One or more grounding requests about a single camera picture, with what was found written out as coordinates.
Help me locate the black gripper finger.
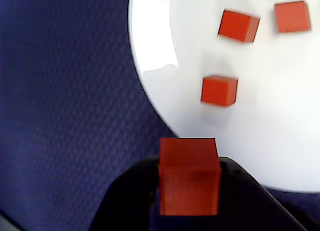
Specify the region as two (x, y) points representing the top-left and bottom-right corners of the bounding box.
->
(89, 156), (161, 231)
(218, 157), (308, 231)

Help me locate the red cube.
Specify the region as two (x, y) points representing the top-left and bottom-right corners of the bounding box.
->
(200, 75), (240, 108)
(273, 0), (313, 34)
(159, 137), (223, 217)
(217, 8), (262, 44)

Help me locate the white round plate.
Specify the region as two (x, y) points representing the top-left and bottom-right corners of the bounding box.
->
(127, 0), (320, 194)

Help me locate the blue woven cloth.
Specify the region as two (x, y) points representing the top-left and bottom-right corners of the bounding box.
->
(0, 0), (320, 231)

